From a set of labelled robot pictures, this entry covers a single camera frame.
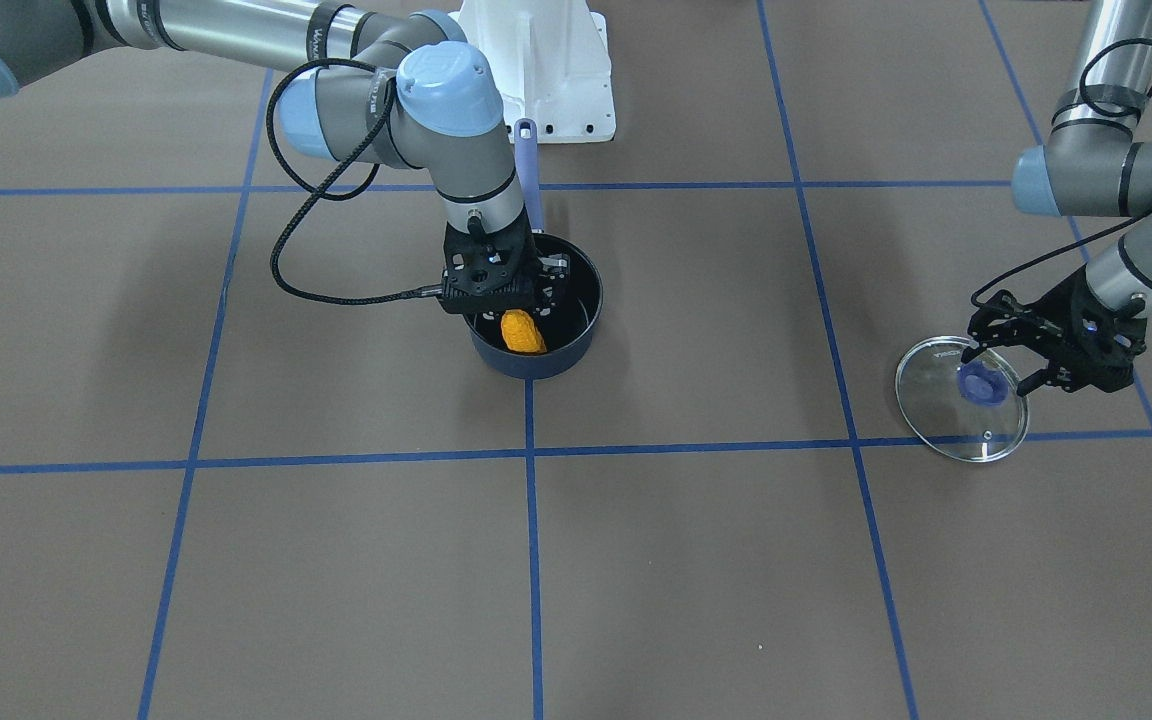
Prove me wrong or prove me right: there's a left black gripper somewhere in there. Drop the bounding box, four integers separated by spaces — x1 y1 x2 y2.
964 270 1149 397

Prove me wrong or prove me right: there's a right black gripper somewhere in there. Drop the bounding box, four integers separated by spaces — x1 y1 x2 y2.
438 215 570 316

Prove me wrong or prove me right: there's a yellow plastic corn cob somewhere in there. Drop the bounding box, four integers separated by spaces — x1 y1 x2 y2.
499 309 548 355

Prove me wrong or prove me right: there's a glass pot lid blue knob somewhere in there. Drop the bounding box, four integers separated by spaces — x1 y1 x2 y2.
893 336 1030 462

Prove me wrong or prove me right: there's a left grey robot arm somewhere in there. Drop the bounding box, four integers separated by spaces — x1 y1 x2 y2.
958 1 1152 396

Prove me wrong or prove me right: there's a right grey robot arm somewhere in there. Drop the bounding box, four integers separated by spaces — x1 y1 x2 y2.
0 1 571 316

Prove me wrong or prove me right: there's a dark blue saucepan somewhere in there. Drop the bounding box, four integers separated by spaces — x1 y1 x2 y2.
467 118 604 381

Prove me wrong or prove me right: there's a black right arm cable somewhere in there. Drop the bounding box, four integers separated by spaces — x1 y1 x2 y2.
266 58 447 306

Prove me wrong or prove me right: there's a white robot mounting base plate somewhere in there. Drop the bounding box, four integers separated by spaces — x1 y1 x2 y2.
452 1 617 143

